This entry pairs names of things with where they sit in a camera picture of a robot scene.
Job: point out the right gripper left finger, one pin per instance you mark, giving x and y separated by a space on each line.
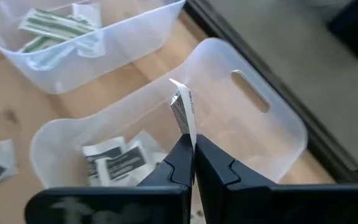
120 205

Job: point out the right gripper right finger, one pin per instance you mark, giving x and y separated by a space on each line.
275 205

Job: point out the green striped bandage packet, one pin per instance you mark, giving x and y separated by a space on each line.
56 25
40 44

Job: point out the plain white bandage packet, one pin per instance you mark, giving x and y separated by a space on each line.
87 12
89 46

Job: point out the clear plastic bin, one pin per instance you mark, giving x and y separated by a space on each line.
129 53
259 140

